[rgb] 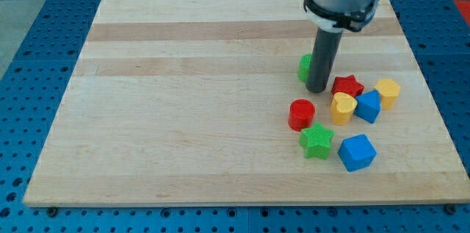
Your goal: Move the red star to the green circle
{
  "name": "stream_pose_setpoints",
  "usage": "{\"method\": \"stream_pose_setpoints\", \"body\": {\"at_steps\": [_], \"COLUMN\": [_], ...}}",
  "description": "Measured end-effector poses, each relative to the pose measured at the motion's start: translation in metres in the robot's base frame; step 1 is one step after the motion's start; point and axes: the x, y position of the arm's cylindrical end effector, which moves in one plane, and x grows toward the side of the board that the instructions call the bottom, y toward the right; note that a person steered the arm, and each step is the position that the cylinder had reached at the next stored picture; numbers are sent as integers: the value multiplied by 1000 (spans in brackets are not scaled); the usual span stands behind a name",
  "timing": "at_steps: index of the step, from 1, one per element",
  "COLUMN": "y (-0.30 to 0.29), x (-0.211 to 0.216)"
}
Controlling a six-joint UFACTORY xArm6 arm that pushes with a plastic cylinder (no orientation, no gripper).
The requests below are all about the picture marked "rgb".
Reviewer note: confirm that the green circle block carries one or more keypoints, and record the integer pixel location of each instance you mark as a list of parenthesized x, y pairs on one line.
[(303, 68)]

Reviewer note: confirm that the green star block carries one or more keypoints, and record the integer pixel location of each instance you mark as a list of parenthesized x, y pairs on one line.
[(316, 141)]

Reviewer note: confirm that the red star block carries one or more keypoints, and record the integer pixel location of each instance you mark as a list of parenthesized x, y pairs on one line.
[(347, 84)]

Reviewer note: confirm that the wooden board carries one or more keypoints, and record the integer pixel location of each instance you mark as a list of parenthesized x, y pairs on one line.
[(186, 103)]

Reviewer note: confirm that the red cylinder block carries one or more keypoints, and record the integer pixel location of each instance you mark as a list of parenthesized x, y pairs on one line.
[(301, 114)]

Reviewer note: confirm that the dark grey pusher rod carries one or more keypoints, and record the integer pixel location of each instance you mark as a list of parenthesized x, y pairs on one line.
[(323, 55)]

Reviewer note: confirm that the yellow heart block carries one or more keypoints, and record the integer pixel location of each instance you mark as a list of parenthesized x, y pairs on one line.
[(342, 108)]

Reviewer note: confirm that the blue cube block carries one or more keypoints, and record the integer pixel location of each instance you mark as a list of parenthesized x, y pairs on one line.
[(356, 152)]

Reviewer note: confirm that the blue triangle block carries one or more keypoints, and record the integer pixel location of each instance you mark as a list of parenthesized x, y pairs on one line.
[(368, 106)]

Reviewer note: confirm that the yellow hexagon block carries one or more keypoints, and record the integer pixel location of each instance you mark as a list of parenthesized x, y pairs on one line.
[(389, 91)]

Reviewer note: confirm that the blue perforated table plate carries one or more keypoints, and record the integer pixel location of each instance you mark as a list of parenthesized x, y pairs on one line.
[(33, 85)]

